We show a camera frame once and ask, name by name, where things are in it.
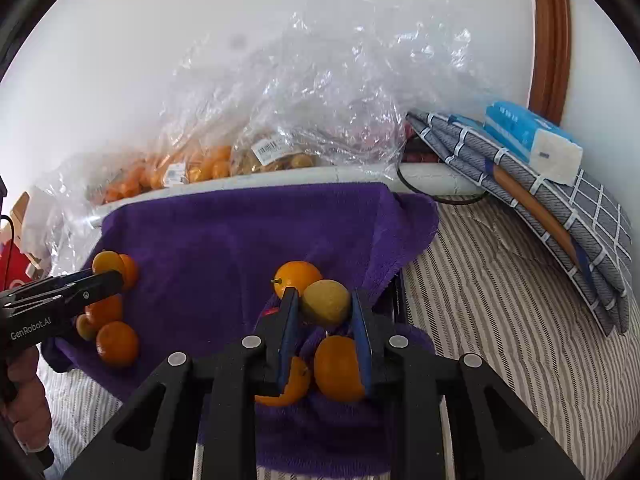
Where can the yellow lemon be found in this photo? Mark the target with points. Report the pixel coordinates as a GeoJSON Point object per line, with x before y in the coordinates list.
{"type": "Point", "coordinates": [327, 301]}

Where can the brown wooden frame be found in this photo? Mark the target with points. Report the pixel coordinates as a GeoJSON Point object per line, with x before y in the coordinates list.
{"type": "Point", "coordinates": [550, 35]}

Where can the orange with green stem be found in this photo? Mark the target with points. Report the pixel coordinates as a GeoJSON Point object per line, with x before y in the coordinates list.
{"type": "Point", "coordinates": [296, 277]}

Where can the person's left hand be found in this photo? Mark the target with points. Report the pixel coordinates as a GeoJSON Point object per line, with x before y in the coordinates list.
{"type": "Point", "coordinates": [27, 390]}

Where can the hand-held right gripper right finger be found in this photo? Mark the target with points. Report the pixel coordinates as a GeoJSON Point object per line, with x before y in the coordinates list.
{"type": "Point", "coordinates": [361, 345]}

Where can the clear bag of brown fruits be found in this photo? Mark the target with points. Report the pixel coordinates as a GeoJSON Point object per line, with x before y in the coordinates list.
{"type": "Point", "coordinates": [340, 85]}

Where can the clear bag of mandarins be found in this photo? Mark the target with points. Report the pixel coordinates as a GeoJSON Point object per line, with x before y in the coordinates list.
{"type": "Point", "coordinates": [175, 160]}

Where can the blue white tissue pack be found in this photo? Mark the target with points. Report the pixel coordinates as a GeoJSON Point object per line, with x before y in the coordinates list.
{"type": "Point", "coordinates": [535, 140]}

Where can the small yellow-green citrus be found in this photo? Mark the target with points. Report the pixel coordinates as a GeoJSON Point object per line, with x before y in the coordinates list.
{"type": "Point", "coordinates": [84, 327]}

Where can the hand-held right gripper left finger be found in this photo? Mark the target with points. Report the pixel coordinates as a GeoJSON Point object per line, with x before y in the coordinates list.
{"type": "Point", "coordinates": [289, 340]}

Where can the red white package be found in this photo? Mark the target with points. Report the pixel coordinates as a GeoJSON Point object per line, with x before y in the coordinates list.
{"type": "Point", "coordinates": [12, 267]}

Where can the purple towel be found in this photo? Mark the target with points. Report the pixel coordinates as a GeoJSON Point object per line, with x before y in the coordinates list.
{"type": "Point", "coordinates": [225, 240]}

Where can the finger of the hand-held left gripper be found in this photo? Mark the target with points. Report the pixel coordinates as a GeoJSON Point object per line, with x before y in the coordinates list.
{"type": "Point", "coordinates": [95, 287]}
{"type": "Point", "coordinates": [60, 281]}

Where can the wooden stand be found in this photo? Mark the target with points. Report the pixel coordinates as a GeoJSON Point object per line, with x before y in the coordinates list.
{"type": "Point", "coordinates": [25, 220]}

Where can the folded checked cloth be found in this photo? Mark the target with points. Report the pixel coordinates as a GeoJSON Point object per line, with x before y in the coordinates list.
{"type": "Point", "coordinates": [575, 220]}

